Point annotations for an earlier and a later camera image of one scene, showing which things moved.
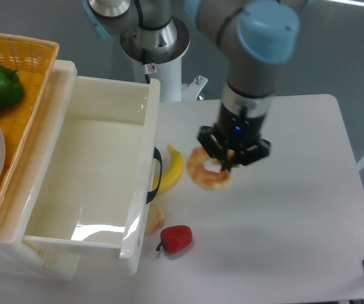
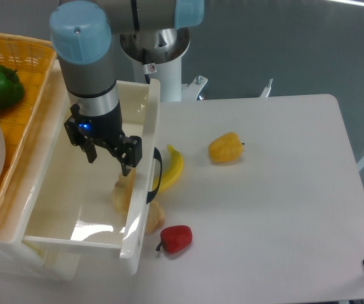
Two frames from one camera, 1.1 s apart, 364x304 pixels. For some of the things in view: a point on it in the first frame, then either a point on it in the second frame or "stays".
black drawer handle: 156,155 stays
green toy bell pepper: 0,88 stays
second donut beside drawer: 156,217 stays
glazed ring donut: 207,178 to 122,192
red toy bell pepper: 176,238 stays
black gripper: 236,132 to 105,131
